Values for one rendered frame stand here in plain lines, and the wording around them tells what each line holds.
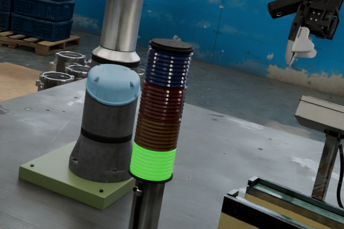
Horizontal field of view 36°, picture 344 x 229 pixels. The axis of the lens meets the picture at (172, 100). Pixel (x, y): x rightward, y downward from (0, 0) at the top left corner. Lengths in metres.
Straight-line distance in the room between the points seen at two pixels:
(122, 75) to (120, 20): 0.15
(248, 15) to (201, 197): 5.45
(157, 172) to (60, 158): 0.57
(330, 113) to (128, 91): 0.42
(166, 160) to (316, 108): 0.51
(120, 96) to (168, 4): 5.88
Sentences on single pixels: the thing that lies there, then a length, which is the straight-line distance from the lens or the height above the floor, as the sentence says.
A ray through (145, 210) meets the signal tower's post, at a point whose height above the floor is 0.98.
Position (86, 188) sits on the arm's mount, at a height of 0.83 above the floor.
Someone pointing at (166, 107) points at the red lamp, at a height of 1.14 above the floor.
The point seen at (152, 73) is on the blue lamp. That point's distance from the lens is 0.69.
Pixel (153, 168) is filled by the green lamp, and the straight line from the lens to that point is 0.72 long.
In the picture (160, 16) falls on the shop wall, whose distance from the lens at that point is 7.03.
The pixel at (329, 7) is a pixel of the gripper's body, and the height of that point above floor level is 1.27.
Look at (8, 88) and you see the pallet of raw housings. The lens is 3.41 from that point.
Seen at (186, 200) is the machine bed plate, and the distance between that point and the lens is 1.22.
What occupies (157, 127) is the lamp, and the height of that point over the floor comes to 1.11.
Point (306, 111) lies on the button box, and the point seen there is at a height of 1.05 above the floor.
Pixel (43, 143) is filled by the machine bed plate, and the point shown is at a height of 0.80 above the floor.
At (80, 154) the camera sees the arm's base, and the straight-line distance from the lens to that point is 1.19.
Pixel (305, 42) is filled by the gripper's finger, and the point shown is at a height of 1.18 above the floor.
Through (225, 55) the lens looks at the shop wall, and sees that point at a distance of 6.74.
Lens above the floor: 1.34
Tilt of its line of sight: 16 degrees down
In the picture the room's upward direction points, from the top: 10 degrees clockwise
